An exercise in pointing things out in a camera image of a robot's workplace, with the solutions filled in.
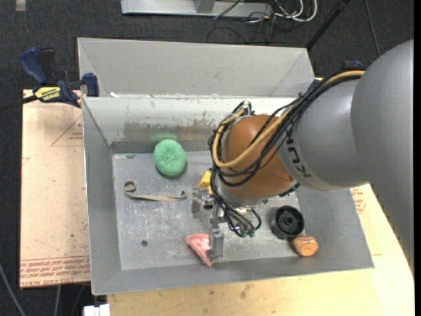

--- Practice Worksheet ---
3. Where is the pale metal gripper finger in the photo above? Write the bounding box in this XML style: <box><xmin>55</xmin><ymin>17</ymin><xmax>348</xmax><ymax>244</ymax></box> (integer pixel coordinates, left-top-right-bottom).
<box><xmin>209</xmin><ymin>226</ymin><xmax>226</xmax><ymax>261</ymax></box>
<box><xmin>191</xmin><ymin>191</ymin><xmax>215</xmax><ymax>215</ymax></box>

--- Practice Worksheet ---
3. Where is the pink wedge-shaped toy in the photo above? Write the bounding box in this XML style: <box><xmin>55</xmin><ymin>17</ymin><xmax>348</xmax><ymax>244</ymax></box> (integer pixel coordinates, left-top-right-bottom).
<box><xmin>185</xmin><ymin>233</ymin><xmax>214</xmax><ymax>268</ymax></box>

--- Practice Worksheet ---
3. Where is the black round wheel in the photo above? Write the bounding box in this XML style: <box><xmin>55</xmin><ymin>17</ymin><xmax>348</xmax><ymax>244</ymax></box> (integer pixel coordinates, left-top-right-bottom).
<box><xmin>269</xmin><ymin>205</ymin><xmax>306</xmax><ymax>240</ymax></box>

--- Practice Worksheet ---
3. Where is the grey metal bin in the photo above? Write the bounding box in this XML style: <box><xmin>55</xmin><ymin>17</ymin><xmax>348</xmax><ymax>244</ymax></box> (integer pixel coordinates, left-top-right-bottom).
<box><xmin>77</xmin><ymin>37</ymin><xmax>375</xmax><ymax>296</ymax></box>

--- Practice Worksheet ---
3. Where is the green round scrub sponge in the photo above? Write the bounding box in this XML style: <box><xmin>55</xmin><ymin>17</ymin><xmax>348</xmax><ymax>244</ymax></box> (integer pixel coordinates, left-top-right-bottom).
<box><xmin>153</xmin><ymin>139</ymin><xmax>187</xmax><ymax>178</ymax></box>

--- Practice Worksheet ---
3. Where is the small orange toy food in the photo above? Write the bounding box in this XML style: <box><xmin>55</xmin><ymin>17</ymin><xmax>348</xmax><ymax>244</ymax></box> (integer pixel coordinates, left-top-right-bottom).
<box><xmin>291</xmin><ymin>234</ymin><xmax>320</xmax><ymax>257</ymax></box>

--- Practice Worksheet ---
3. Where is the brown cardboard board, red print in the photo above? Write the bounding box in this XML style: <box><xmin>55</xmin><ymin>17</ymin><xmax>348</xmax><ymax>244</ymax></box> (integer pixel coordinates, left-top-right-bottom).
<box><xmin>19</xmin><ymin>89</ymin><xmax>384</xmax><ymax>289</ymax></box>

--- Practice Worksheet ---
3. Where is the tan rubber strap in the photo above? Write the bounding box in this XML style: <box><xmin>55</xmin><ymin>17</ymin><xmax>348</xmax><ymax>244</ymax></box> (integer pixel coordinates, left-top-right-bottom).
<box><xmin>123</xmin><ymin>180</ymin><xmax>187</xmax><ymax>203</ymax></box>

